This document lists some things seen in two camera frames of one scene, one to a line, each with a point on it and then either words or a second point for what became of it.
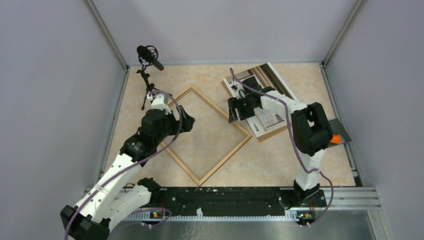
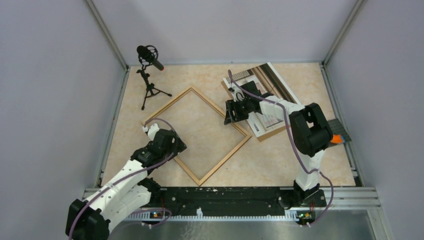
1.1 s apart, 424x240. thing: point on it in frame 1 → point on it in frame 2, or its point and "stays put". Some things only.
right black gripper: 232,103 stays put
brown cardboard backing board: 263,137 stays put
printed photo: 265,121 stays put
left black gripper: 187,121 → 180,146
